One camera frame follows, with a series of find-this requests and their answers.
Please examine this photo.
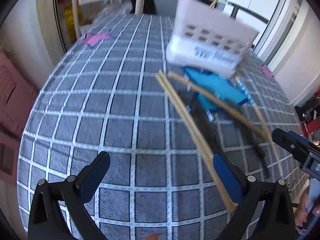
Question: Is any person's right hand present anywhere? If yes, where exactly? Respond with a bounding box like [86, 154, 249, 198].
[295, 186, 319, 239]

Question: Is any pink plastic stool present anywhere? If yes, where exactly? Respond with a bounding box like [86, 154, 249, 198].
[1, 52, 38, 138]

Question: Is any grey checked tablecloth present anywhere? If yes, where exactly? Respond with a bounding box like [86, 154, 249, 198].
[16, 13, 308, 240]

